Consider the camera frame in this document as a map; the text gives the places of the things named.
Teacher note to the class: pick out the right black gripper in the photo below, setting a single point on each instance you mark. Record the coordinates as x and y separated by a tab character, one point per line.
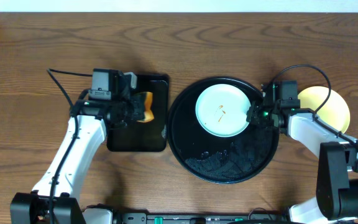
252	114

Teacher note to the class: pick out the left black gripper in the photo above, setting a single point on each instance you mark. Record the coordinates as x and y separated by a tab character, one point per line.
129	119

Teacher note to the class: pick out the orange green scrub sponge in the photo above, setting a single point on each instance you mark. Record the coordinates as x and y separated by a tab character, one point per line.
146	100

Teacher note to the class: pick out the light blue plate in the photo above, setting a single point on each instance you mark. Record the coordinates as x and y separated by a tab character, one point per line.
221	110

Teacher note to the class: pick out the yellow plate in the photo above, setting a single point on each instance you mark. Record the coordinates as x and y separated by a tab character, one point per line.
335	111

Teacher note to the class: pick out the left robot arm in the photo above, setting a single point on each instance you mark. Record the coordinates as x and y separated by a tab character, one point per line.
54	198

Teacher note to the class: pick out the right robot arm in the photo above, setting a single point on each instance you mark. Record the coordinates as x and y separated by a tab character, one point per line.
337	180

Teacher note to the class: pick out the black rectangular tray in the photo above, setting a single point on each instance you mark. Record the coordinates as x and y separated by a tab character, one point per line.
145	137

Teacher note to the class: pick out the round black tray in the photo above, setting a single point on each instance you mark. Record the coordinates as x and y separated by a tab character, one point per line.
212	158

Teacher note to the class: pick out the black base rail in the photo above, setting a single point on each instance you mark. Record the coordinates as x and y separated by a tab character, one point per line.
204	218

